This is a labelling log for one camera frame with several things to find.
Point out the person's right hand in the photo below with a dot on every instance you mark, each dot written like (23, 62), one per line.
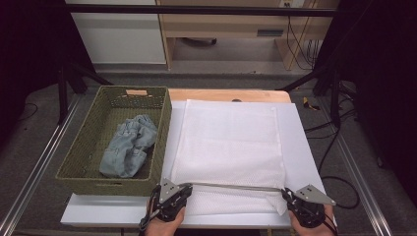
(311, 232)

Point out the black curtain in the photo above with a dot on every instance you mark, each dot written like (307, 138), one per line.
(387, 82)
(29, 49)

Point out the light blue jeans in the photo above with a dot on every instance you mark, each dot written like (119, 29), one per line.
(121, 154)

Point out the light wooden desk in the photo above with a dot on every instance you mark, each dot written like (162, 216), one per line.
(223, 24)

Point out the person's left hand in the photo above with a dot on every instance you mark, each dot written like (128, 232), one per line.
(164, 229)

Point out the white cabinet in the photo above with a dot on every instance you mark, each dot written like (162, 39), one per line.
(118, 39)

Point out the white board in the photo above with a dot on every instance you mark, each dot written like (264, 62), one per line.
(301, 147)

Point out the aluminium rail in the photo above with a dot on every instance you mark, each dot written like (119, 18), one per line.
(36, 173)
(360, 183)

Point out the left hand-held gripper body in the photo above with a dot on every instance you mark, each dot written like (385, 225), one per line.
(167, 193)

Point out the white mesh laundry bag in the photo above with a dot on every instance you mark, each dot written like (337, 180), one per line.
(229, 141)

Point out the white power outlet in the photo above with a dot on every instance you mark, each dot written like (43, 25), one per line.
(291, 3)

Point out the green woven basket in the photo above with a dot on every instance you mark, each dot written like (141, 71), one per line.
(85, 157)

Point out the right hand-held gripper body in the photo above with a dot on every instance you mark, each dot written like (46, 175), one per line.
(311, 195)

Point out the black horizontal bar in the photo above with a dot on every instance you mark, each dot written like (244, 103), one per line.
(196, 10)

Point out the black metal stand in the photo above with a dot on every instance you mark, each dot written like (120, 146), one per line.
(334, 98)
(62, 95)

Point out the yellow and black tool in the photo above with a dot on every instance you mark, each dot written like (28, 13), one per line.
(308, 104)

